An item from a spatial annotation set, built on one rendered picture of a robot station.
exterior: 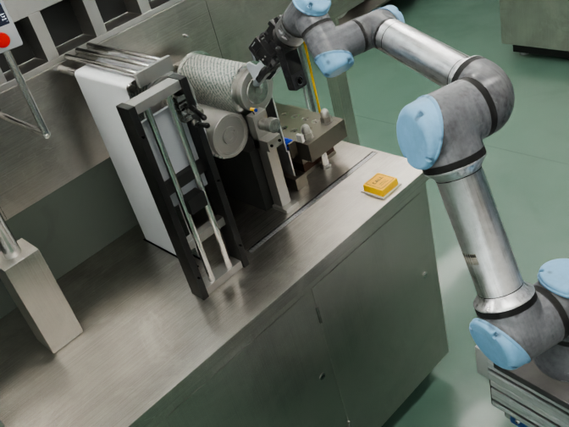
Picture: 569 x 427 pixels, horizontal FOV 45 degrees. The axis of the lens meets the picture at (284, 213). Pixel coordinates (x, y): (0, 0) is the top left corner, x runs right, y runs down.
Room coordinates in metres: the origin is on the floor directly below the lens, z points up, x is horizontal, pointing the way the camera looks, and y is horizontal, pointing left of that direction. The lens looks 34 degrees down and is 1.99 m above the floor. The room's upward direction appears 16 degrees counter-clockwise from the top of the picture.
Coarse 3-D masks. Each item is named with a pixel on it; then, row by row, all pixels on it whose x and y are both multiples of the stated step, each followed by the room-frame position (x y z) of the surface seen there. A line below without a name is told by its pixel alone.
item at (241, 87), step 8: (248, 72) 1.70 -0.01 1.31; (240, 80) 1.69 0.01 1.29; (248, 80) 1.69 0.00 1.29; (272, 80) 1.74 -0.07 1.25; (240, 88) 1.68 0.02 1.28; (272, 88) 1.74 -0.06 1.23; (240, 96) 1.67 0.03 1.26; (240, 104) 1.69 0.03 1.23; (248, 104) 1.68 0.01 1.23; (256, 104) 1.70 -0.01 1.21; (264, 104) 1.71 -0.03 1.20
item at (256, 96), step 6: (252, 78) 1.70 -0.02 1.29; (252, 84) 1.70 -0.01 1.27; (264, 84) 1.72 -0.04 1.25; (246, 90) 1.69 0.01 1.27; (252, 90) 1.69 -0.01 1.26; (258, 90) 1.71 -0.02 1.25; (264, 90) 1.72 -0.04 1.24; (246, 96) 1.69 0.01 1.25; (252, 96) 1.69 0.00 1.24; (258, 96) 1.70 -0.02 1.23; (264, 96) 1.71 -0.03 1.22; (252, 102) 1.69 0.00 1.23; (258, 102) 1.70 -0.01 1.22
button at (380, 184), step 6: (378, 174) 1.66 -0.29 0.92; (372, 180) 1.63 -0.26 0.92; (378, 180) 1.62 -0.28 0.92; (384, 180) 1.61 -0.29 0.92; (390, 180) 1.61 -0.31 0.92; (396, 180) 1.61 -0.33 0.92; (366, 186) 1.62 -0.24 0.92; (372, 186) 1.60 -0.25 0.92; (378, 186) 1.59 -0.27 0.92; (384, 186) 1.59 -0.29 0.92; (390, 186) 1.59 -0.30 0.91; (372, 192) 1.60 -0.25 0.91; (378, 192) 1.58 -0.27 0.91; (384, 192) 1.58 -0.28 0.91
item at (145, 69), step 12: (96, 48) 1.79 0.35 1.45; (108, 48) 1.74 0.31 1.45; (72, 60) 1.75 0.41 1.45; (84, 60) 1.70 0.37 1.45; (96, 60) 1.73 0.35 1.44; (108, 60) 1.68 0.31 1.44; (120, 60) 1.63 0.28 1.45; (132, 60) 1.59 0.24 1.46; (144, 60) 1.63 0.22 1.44; (156, 60) 1.57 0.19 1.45; (168, 60) 1.55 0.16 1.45; (108, 72) 1.62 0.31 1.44; (120, 72) 1.57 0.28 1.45; (132, 72) 1.52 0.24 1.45; (144, 72) 1.51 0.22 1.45; (156, 72) 1.53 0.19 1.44; (144, 84) 1.50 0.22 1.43
